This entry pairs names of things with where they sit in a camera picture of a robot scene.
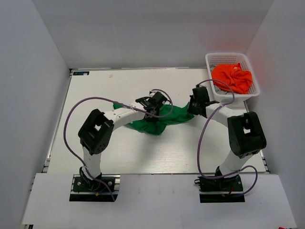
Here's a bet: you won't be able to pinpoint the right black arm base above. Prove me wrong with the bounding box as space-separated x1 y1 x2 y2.
194 175 245 203

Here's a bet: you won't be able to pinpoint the green t-shirt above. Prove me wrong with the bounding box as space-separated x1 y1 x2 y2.
127 103 194 135

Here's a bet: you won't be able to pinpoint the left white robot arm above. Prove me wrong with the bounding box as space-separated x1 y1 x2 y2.
78 92 167 190

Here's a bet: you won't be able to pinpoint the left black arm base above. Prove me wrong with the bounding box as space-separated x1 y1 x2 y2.
69 174 121 202

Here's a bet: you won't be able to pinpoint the white plastic basket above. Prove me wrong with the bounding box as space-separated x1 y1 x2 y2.
205 52 260 103

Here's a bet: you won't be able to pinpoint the blue label sticker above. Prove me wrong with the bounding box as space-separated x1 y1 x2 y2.
73 71 90 76

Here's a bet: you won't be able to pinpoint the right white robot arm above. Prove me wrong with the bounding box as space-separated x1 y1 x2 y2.
187 86 267 190

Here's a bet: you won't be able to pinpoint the orange t-shirt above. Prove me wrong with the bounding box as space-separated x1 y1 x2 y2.
212 63 253 95

